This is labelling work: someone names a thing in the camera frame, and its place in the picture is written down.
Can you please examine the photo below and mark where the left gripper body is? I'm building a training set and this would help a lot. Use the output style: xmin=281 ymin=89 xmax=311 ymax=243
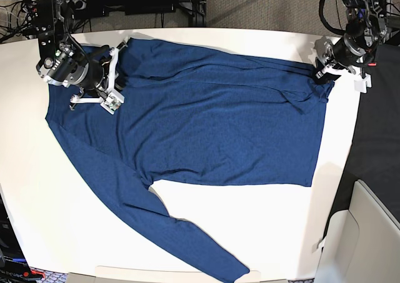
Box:
xmin=314 ymin=34 xmax=371 ymax=77

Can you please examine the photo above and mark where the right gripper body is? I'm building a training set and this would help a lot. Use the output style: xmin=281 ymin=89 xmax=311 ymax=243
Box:
xmin=40 ymin=37 xmax=128 ymax=107

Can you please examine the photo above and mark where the blue long-sleeve shirt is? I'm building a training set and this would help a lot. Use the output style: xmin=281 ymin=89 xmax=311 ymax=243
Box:
xmin=46 ymin=39 xmax=334 ymax=282

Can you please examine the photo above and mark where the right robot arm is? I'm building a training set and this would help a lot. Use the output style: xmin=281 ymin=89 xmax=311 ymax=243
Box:
xmin=31 ymin=0 xmax=127 ymax=114

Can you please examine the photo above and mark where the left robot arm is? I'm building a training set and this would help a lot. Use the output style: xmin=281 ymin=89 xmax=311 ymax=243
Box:
xmin=314 ymin=0 xmax=387 ymax=84

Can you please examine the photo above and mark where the black power strip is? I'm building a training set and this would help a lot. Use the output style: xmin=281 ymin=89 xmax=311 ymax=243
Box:
xmin=67 ymin=0 xmax=87 ymax=11

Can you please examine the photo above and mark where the beige plastic bin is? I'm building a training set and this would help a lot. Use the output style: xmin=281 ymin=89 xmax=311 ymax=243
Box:
xmin=314 ymin=181 xmax=399 ymax=283

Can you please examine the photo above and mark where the black box with red label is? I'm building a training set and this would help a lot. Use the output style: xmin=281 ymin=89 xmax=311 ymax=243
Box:
xmin=1 ymin=199 xmax=46 ymax=282

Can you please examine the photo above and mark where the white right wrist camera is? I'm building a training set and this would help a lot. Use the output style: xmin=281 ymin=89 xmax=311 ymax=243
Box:
xmin=100 ymin=91 xmax=124 ymax=114

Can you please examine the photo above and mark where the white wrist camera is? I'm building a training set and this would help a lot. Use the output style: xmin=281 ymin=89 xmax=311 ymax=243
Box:
xmin=354 ymin=74 xmax=372 ymax=93
xmin=100 ymin=91 xmax=124 ymax=114

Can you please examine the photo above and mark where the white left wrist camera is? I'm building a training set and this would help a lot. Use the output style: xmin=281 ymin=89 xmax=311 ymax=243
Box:
xmin=354 ymin=74 xmax=372 ymax=93

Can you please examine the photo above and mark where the black table frame leg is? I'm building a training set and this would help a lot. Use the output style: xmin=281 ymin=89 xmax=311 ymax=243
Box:
xmin=179 ymin=0 xmax=208 ymax=27

